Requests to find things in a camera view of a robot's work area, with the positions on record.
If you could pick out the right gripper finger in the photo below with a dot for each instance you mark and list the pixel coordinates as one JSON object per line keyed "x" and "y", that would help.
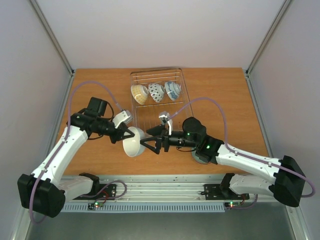
{"x": 156, "y": 130}
{"x": 157, "y": 143}

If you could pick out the left circuit board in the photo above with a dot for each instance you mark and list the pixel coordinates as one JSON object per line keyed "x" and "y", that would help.
{"x": 95, "y": 205}

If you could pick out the blue floral white bowl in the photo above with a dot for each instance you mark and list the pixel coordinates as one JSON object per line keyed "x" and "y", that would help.
{"x": 173, "y": 90}

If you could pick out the pink patterned bowl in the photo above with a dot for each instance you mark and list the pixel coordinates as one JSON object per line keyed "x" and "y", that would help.
{"x": 156, "y": 91}

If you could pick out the wire dish rack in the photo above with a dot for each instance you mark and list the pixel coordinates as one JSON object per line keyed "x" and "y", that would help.
{"x": 146, "y": 116}

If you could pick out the bowl under white bowl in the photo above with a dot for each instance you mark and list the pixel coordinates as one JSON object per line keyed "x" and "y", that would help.
{"x": 204, "y": 156}

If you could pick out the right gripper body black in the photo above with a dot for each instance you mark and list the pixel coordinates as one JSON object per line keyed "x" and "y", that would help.
{"x": 161, "y": 142}

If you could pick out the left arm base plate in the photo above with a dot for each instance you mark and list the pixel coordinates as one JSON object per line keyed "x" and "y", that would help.
{"x": 108, "y": 192}

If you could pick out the yellow patterned bowl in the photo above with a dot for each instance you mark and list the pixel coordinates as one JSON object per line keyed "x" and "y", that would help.
{"x": 139, "y": 93}

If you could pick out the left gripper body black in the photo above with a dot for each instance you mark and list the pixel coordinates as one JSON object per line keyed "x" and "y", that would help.
{"x": 113, "y": 137}

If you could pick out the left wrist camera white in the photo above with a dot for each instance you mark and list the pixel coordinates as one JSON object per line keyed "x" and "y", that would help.
{"x": 123, "y": 117}

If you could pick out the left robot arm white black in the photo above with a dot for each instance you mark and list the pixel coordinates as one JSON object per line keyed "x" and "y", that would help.
{"x": 43, "y": 191}

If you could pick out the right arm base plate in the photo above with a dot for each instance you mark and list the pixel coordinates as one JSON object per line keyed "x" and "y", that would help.
{"x": 214, "y": 192}

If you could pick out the circuit board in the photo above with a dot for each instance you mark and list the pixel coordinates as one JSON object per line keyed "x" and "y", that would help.
{"x": 95, "y": 205}
{"x": 233, "y": 204}

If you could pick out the aluminium frame rails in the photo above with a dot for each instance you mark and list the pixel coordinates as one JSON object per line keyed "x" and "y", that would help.
{"x": 141, "y": 188}

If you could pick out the grey slotted cable duct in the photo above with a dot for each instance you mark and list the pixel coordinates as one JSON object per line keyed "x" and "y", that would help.
{"x": 135, "y": 207}

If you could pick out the white upturned bowl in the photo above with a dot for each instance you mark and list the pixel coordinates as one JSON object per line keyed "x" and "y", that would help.
{"x": 131, "y": 145}

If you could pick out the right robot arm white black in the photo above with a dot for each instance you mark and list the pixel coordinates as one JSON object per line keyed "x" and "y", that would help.
{"x": 282, "y": 179}

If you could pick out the right circuit board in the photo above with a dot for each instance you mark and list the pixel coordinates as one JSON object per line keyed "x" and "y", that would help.
{"x": 233, "y": 204}

